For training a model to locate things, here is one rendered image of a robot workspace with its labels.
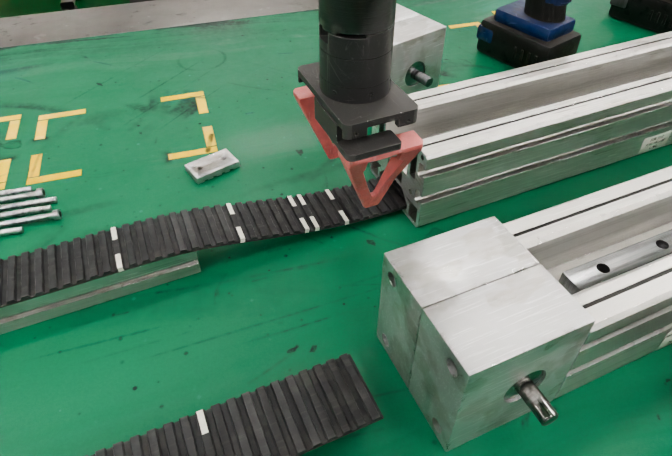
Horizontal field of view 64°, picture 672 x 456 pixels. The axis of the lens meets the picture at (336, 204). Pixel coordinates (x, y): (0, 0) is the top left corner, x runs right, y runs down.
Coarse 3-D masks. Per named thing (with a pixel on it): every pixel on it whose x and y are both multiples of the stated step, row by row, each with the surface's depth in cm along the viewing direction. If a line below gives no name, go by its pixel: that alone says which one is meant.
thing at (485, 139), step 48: (624, 48) 61; (432, 96) 53; (480, 96) 54; (528, 96) 57; (576, 96) 60; (624, 96) 53; (432, 144) 47; (480, 144) 47; (528, 144) 51; (576, 144) 53; (624, 144) 57; (432, 192) 49; (480, 192) 52
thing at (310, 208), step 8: (296, 200) 52; (304, 200) 52; (312, 200) 52; (304, 208) 51; (312, 208) 51; (320, 208) 52; (304, 216) 50; (312, 216) 50; (320, 216) 50; (312, 224) 49; (320, 224) 50; (328, 224) 49
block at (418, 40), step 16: (400, 16) 65; (416, 16) 65; (400, 32) 61; (416, 32) 61; (432, 32) 62; (400, 48) 60; (416, 48) 61; (432, 48) 63; (400, 64) 61; (416, 64) 63; (432, 64) 65; (400, 80) 63; (416, 80) 63; (432, 80) 62
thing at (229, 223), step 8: (216, 208) 49; (224, 208) 49; (232, 208) 49; (216, 216) 48; (224, 216) 48; (232, 216) 48; (224, 224) 47; (232, 224) 48; (240, 224) 48; (224, 232) 46; (232, 232) 47; (240, 232) 47; (224, 240) 46; (232, 240) 46; (240, 240) 46
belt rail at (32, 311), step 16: (176, 256) 45; (192, 256) 45; (128, 272) 44; (144, 272) 44; (160, 272) 46; (176, 272) 46; (192, 272) 47; (80, 288) 43; (96, 288) 43; (112, 288) 44; (128, 288) 45; (144, 288) 45; (16, 304) 41; (32, 304) 42; (48, 304) 43; (64, 304) 43; (80, 304) 44; (96, 304) 44; (0, 320) 42; (16, 320) 42; (32, 320) 43
